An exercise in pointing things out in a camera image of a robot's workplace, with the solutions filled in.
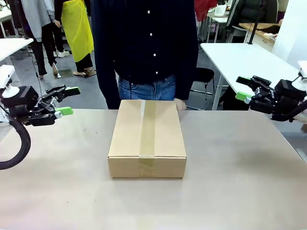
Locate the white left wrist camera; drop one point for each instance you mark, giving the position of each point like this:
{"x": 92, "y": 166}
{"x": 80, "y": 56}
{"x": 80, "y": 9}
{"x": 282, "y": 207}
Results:
{"x": 6, "y": 74}

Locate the person's right forearm dark sleeve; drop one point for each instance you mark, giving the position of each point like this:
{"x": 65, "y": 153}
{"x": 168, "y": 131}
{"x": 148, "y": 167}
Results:
{"x": 106, "y": 91}

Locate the person in grey hoodie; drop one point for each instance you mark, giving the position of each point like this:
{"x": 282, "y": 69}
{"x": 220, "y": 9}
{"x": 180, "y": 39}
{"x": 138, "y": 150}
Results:
{"x": 36, "y": 16}

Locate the large brown cardboard box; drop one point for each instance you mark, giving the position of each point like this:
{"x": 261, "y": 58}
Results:
{"x": 124, "y": 134}

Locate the person in yellow apron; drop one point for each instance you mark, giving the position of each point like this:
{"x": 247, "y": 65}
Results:
{"x": 76, "y": 31}

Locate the white background table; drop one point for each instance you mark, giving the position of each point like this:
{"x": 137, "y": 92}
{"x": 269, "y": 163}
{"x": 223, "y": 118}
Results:
{"x": 4, "y": 15}

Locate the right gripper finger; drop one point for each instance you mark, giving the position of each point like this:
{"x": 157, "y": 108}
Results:
{"x": 242, "y": 97}
{"x": 261, "y": 85}

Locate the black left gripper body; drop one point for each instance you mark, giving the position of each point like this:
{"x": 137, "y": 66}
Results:
{"x": 21, "y": 100}

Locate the person in dark shirt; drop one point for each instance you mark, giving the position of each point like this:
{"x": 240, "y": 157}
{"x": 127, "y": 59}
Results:
{"x": 144, "y": 36}

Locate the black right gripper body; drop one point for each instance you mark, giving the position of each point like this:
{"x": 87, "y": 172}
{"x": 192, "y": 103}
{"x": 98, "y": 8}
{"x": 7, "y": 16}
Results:
{"x": 285, "y": 93}

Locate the person in black clothes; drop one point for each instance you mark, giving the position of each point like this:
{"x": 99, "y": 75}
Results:
{"x": 58, "y": 24}

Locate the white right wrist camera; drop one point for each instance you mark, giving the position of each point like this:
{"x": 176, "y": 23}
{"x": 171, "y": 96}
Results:
{"x": 302, "y": 69}

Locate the red cloth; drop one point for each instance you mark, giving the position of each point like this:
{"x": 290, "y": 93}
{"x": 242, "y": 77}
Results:
{"x": 204, "y": 9}

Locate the person's left hand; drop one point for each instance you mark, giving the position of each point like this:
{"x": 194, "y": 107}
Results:
{"x": 181, "y": 104}

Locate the white plastic basket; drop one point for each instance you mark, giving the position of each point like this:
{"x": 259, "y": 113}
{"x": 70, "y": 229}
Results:
{"x": 220, "y": 11}

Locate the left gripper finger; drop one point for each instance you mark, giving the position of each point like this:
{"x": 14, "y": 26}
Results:
{"x": 69, "y": 91}
{"x": 63, "y": 111}

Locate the white table with rounded corner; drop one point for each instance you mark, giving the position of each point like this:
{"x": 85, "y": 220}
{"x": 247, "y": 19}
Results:
{"x": 12, "y": 45}

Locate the black pole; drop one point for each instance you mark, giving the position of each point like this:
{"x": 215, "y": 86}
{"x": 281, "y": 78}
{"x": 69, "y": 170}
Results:
{"x": 254, "y": 24}

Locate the large white table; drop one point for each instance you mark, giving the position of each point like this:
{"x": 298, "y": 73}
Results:
{"x": 239, "y": 57}

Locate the wooden table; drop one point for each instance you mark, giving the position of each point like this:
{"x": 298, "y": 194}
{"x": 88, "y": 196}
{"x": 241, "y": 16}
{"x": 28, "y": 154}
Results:
{"x": 247, "y": 26}

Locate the black chair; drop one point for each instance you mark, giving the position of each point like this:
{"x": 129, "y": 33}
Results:
{"x": 204, "y": 74}

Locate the white desk with basket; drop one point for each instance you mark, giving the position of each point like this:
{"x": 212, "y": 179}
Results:
{"x": 221, "y": 19}

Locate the dark floor board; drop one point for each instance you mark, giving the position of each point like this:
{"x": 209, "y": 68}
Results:
{"x": 89, "y": 74}

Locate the dark square floor plate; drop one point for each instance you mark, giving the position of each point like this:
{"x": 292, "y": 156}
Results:
{"x": 65, "y": 73}

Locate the clear packing tape strip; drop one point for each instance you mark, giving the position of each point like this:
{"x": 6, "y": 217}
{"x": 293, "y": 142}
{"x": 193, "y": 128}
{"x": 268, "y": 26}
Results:
{"x": 147, "y": 134}

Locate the person's left forearm dark sleeve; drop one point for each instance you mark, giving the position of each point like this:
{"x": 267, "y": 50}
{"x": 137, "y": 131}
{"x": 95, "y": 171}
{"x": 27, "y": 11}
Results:
{"x": 188, "y": 79}

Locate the person in striped dark jacket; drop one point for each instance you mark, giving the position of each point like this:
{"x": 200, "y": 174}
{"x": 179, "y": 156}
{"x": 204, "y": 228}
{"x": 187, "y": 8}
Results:
{"x": 242, "y": 12}

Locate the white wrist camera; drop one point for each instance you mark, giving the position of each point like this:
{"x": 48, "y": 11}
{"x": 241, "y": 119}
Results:
{"x": 6, "y": 74}
{"x": 302, "y": 69}

